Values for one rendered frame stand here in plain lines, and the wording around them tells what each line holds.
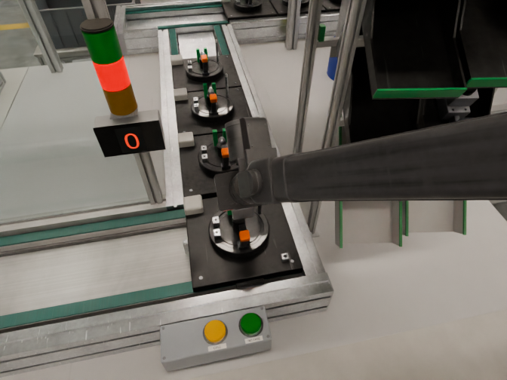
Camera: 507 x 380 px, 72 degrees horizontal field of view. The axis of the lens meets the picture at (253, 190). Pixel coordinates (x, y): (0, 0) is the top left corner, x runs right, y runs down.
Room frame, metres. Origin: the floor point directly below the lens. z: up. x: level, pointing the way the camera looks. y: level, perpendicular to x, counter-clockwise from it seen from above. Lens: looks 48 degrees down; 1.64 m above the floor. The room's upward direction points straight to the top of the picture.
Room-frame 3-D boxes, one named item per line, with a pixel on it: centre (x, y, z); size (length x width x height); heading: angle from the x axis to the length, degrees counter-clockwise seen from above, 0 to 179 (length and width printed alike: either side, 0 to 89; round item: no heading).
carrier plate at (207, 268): (0.48, 0.03, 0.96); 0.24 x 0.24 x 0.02; 12
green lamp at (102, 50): (0.55, 0.24, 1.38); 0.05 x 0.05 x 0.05
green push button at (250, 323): (0.26, 0.00, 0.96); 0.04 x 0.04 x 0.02
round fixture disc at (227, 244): (0.48, 0.03, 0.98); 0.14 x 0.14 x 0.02
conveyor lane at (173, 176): (0.95, 0.13, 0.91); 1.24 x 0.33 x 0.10; 12
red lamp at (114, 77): (0.55, 0.24, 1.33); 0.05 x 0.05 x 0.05
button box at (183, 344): (0.25, 0.07, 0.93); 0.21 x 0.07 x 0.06; 102
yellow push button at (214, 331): (0.25, 0.07, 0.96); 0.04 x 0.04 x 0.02
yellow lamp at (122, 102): (0.55, 0.24, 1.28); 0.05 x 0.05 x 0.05
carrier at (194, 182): (0.73, 0.08, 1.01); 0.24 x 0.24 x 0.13; 12
